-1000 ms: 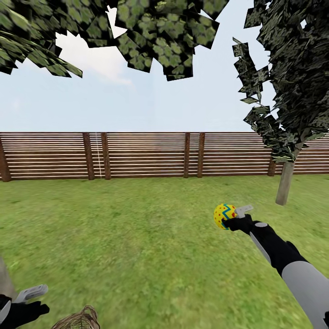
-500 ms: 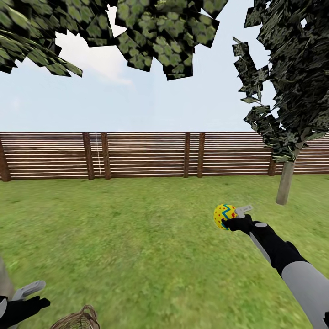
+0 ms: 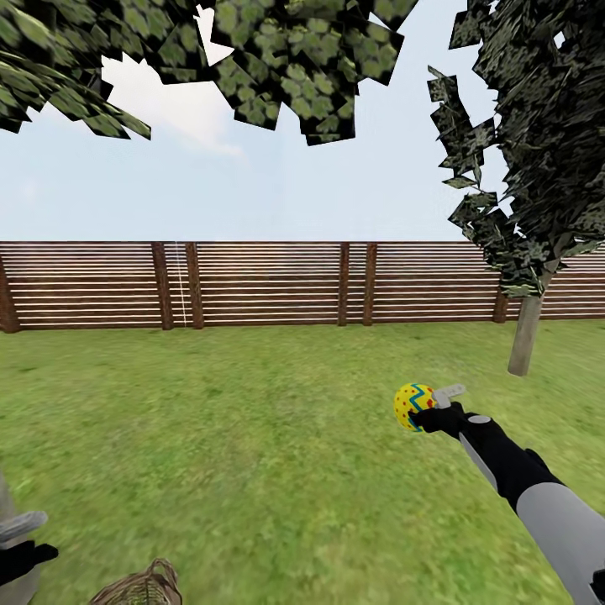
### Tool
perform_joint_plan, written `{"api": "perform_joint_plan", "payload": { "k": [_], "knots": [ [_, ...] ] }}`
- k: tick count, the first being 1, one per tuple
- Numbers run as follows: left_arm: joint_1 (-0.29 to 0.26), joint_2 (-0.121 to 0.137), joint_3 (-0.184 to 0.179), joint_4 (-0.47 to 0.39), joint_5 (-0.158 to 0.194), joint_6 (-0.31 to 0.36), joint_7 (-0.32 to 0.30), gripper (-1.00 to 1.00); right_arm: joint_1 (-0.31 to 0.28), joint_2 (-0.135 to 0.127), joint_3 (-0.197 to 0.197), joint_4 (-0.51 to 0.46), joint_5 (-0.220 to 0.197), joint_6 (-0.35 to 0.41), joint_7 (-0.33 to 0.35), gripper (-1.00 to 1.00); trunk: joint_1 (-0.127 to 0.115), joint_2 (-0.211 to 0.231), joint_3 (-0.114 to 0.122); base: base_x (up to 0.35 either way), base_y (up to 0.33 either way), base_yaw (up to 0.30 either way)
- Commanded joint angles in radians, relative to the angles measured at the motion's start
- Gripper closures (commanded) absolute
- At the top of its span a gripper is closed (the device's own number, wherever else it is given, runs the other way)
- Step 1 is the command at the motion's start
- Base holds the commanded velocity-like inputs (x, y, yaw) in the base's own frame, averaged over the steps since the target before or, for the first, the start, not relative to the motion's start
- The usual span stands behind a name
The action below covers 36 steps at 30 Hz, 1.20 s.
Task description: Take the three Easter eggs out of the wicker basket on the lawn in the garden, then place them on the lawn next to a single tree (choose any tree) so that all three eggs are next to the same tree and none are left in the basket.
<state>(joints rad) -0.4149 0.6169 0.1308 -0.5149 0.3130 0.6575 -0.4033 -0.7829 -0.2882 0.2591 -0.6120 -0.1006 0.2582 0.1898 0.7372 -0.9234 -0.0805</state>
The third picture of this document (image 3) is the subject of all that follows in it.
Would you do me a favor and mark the easter egg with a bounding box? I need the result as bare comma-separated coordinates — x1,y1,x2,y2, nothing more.
394,383,438,433

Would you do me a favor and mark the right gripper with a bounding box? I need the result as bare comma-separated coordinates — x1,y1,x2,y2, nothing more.
408,402,464,434

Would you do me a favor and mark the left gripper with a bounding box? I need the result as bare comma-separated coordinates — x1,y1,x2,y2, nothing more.
0,540,61,586

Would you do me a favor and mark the wicker basket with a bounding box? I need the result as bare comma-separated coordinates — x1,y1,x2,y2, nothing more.
87,557,182,605

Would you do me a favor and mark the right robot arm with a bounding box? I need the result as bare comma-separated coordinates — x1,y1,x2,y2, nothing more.
408,384,605,605

